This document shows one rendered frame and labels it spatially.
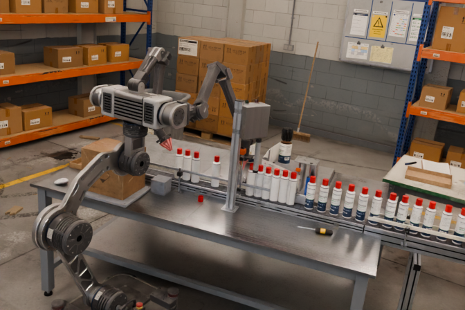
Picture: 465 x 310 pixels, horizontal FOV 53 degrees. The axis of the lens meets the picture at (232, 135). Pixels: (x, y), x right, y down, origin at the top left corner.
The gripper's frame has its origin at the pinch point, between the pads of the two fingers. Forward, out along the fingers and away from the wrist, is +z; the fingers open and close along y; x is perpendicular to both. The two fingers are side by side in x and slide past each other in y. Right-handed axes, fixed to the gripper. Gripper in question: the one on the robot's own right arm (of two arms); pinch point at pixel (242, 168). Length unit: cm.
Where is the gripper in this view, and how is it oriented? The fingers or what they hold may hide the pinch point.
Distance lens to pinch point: 297.1
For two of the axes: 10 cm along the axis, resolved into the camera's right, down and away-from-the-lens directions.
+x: -3.6, 2.5, -9.0
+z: -1.0, 9.5, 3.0
